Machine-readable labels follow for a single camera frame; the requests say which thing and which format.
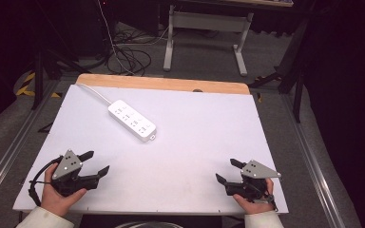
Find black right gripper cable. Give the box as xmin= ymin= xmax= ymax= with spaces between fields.
xmin=253 ymin=182 xmax=279 ymax=212

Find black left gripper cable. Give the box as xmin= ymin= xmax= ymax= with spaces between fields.
xmin=28 ymin=156 xmax=64 ymax=207

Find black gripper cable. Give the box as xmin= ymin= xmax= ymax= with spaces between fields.
xmin=28 ymin=156 xmax=64 ymax=207
xmin=253 ymin=182 xmax=279 ymax=212

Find black floor cables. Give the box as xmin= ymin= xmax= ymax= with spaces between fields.
xmin=106 ymin=29 xmax=153 ymax=77

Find person's right hand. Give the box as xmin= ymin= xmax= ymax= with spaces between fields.
xmin=233 ymin=178 xmax=275 ymax=216

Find white power strip cable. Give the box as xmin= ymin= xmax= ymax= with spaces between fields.
xmin=75 ymin=83 xmax=113 ymax=106

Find white floor cable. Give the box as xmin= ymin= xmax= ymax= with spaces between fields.
xmin=96 ymin=0 xmax=169 ymax=76

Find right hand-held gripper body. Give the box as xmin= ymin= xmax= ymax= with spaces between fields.
xmin=224 ymin=160 xmax=282 ymax=202

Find white metal desk frame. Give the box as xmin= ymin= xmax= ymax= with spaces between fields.
xmin=163 ymin=4 xmax=255 ymax=77

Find white board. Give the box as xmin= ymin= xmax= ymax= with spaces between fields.
xmin=12 ymin=84 xmax=290 ymax=217

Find white power strip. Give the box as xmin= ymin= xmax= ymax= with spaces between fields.
xmin=107 ymin=99 xmax=158 ymax=143

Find yellow black floor tape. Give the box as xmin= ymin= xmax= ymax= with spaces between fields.
xmin=15 ymin=71 xmax=62 ymax=99

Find aluminium floor rail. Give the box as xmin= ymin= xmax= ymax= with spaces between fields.
xmin=0 ymin=80 xmax=62 ymax=204
xmin=279 ymin=94 xmax=347 ymax=228

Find person's left hand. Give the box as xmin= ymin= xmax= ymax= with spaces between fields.
xmin=40 ymin=162 xmax=88 ymax=219

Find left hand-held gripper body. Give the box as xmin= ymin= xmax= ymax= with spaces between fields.
xmin=50 ymin=149 xmax=100 ymax=197

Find wooden table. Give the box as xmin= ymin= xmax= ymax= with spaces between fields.
xmin=75 ymin=73 xmax=251 ymax=96

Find black metal stand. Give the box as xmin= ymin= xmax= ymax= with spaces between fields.
xmin=30 ymin=47 xmax=92 ymax=111
xmin=247 ymin=17 xmax=309 ymax=124

